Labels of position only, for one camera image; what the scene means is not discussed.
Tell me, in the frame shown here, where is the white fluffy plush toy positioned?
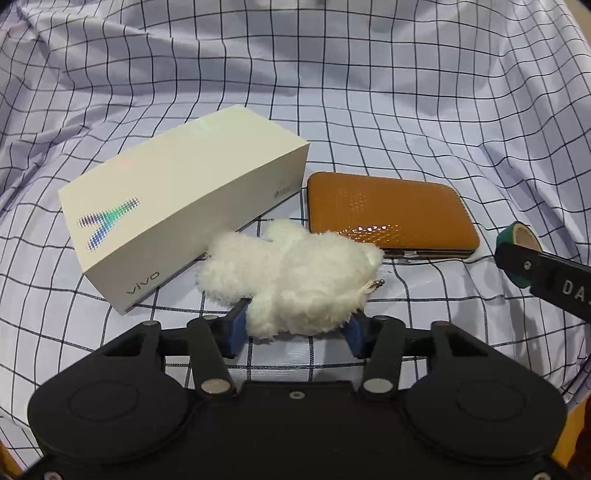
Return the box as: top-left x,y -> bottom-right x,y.
197,219 -> 385,340

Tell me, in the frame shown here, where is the green tape roll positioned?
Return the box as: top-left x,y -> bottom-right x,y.
494,221 -> 542,289

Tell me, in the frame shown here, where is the brown leather wallet case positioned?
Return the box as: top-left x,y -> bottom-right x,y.
307,172 -> 480,259

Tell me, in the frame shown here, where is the white vivo phone box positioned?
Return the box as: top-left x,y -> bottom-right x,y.
58,106 -> 310,314

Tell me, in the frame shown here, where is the white black checkered cloth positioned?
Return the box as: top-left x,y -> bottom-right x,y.
1,1 -> 590,467

